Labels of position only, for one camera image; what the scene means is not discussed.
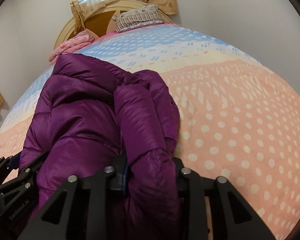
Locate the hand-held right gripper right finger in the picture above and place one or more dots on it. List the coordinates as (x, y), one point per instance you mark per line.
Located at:
(180, 171)

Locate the cream and wood headboard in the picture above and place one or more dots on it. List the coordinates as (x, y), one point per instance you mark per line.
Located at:
(100, 22)

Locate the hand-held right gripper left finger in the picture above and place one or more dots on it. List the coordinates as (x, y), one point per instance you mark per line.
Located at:
(125, 173)

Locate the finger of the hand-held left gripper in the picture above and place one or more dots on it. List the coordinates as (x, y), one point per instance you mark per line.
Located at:
(27, 177)
(12, 161)

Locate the dotted pink and blue bedspread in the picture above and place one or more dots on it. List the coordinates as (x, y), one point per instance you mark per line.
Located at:
(240, 120)

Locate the striped patterned pillow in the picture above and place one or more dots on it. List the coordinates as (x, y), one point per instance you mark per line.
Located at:
(137, 18)

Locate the folded pink floral blanket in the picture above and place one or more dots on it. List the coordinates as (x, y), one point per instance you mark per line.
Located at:
(70, 45)

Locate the purple quilted down jacket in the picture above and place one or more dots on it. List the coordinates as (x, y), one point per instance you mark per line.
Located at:
(85, 110)

